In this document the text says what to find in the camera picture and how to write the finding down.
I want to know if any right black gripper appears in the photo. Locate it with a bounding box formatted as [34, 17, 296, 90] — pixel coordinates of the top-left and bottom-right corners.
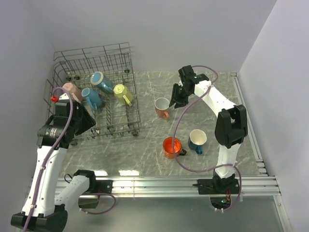
[169, 84, 192, 109]

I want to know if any salmon pink mug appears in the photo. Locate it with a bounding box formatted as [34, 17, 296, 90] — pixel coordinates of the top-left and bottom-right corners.
[154, 98, 169, 119]

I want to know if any blue patterned mug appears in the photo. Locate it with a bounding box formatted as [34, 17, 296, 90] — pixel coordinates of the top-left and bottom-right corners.
[81, 87, 105, 111]

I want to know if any light pink mug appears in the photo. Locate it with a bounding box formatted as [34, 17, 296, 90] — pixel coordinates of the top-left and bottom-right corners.
[62, 82, 83, 103]

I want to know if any light blue yellow-inside mug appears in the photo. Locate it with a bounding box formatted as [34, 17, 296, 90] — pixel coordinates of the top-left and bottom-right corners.
[90, 72, 113, 93]

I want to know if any pale yellow mug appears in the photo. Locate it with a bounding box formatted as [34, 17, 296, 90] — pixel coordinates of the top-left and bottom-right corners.
[113, 84, 133, 106]

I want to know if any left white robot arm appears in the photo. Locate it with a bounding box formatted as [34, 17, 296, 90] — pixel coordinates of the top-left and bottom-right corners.
[11, 100, 97, 232]

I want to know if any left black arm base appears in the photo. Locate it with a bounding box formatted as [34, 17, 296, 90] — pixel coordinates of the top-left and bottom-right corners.
[95, 179, 113, 194]

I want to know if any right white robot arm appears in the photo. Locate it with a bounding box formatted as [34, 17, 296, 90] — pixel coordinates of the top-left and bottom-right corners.
[170, 65, 248, 193]

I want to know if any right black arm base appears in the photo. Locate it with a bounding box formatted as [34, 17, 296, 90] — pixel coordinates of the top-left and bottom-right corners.
[193, 178, 240, 195]

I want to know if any dark blue white-inside mug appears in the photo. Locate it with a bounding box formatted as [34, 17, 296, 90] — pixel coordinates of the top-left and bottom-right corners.
[188, 129, 207, 155]

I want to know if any orange enamel mug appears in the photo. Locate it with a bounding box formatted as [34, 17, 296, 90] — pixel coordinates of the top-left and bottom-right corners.
[163, 137, 187, 159]

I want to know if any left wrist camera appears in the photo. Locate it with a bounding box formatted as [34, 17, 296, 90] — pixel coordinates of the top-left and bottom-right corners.
[51, 93, 69, 102]

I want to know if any grey wire dish rack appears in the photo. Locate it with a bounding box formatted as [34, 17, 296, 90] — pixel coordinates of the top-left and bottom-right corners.
[43, 42, 141, 144]

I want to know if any aluminium mounting rail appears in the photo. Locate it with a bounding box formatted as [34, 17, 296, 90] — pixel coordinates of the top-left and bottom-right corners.
[48, 175, 282, 199]

